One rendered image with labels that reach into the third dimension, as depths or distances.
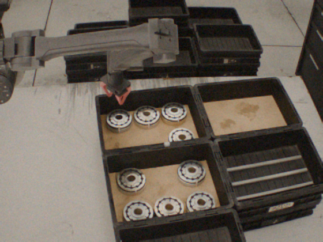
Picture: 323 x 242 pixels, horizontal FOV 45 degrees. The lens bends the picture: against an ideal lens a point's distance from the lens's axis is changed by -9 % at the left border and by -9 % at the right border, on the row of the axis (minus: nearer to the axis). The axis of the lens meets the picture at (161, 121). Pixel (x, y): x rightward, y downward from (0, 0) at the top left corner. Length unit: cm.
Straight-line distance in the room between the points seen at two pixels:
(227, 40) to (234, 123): 113
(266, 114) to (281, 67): 169
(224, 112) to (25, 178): 88
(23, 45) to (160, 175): 74
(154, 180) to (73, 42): 69
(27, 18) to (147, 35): 312
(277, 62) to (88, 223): 238
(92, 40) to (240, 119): 92
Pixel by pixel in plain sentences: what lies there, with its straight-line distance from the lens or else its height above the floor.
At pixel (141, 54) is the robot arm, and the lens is 118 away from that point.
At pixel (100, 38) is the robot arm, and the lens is 103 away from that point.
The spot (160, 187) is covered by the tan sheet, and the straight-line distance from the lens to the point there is 153.
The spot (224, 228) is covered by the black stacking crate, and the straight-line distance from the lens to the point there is 146.
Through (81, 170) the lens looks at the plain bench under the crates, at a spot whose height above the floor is 70.
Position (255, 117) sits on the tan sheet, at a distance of 181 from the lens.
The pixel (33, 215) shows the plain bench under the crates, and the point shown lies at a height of 70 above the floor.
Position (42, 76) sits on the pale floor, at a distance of 330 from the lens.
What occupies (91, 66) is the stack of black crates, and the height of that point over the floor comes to 51.
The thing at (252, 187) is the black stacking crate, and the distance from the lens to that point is 158.
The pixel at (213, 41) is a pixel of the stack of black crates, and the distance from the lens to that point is 276.
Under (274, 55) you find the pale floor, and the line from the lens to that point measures 361.
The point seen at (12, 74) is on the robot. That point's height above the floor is 115.
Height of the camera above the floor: 209
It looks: 47 degrees down
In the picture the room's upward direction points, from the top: 3 degrees clockwise
